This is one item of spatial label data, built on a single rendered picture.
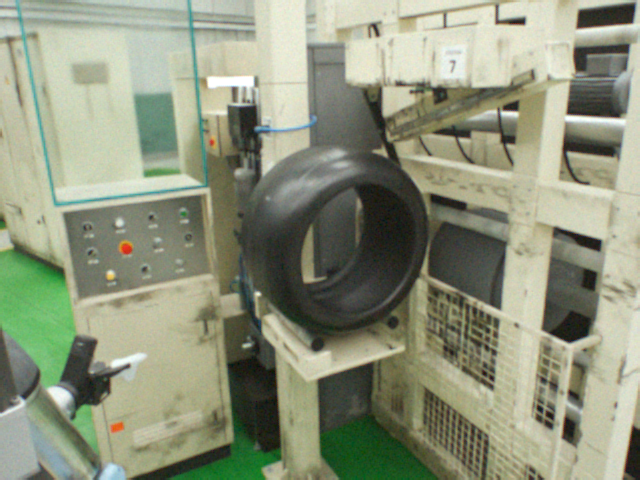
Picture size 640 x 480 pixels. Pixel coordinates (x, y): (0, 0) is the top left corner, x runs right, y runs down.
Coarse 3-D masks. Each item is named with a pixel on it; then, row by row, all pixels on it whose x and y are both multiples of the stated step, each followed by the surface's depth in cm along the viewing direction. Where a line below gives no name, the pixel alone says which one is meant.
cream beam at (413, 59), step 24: (360, 48) 165; (384, 48) 155; (408, 48) 145; (432, 48) 137; (480, 48) 125; (504, 48) 129; (528, 48) 132; (360, 72) 168; (384, 72) 157; (408, 72) 147; (432, 72) 138; (480, 72) 127; (504, 72) 131
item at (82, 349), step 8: (80, 336) 111; (88, 336) 112; (72, 344) 111; (80, 344) 110; (88, 344) 111; (96, 344) 113; (72, 352) 111; (80, 352) 111; (88, 352) 111; (72, 360) 111; (80, 360) 110; (88, 360) 111; (64, 368) 111; (72, 368) 110; (80, 368) 110; (88, 368) 112; (64, 376) 110; (72, 376) 110; (80, 376) 110; (72, 384) 110; (80, 384) 110
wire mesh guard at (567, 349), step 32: (416, 288) 187; (448, 288) 170; (512, 320) 147; (448, 352) 176; (384, 384) 219; (416, 384) 197; (480, 384) 165; (480, 416) 168; (544, 416) 144; (512, 448) 156
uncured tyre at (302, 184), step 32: (288, 160) 155; (320, 160) 144; (352, 160) 145; (384, 160) 151; (256, 192) 154; (288, 192) 141; (320, 192) 140; (384, 192) 179; (416, 192) 156; (256, 224) 148; (288, 224) 139; (384, 224) 185; (416, 224) 158; (256, 256) 147; (288, 256) 141; (352, 256) 188; (384, 256) 185; (416, 256) 162; (256, 288) 162; (288, 288) 143; (320, 288) 182; (352, 288) 185; (384, 288) 177; (288, 320) 154; (320, 320) 151; (352, 320) 156
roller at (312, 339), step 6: (270, 306) 182; (276, 312) 178; (282, 318) 173; (288, 324) 169; (294, 330) 166; (300, 330) 163; (300, 336) 162; (306, 336) 159; (312, 336) 157; (318, 336) 157; (306, 342) 158; (312, 342) 156; (318, 342) 156; (312, 348) 156; (318, 348) 157
